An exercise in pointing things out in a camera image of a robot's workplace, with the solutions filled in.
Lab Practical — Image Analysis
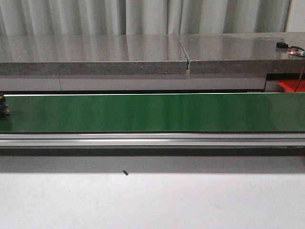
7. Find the thin red wire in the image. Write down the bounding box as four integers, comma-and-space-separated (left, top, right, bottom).
293, 64, 305, 93

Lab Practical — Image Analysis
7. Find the grey stone counter slab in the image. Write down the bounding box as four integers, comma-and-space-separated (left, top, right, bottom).
0, 35, 188, 76

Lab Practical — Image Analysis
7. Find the green conveyor belt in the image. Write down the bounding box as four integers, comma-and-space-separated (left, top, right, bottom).
0, 93, 305, 133

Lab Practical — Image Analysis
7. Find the yellow mushroom push button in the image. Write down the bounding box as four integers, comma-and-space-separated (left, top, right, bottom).
0, 94, 10, 117

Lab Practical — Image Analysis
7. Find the black connector plug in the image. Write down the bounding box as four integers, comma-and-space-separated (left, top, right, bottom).
276, 42, 289, 49

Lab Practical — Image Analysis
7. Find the red plate tray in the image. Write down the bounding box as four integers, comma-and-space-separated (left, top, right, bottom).
278, 80, 305, 93

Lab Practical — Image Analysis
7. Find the aluminium conveyor side rail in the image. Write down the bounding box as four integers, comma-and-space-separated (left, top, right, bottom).
0, 133, 305, 148

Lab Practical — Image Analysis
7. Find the small circuit board with LED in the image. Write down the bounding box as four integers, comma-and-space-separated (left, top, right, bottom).
288, 48, 305, 57

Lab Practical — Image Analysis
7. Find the grey pleated curtain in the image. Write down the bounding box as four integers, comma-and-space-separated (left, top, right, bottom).
0, 0, 291, 35

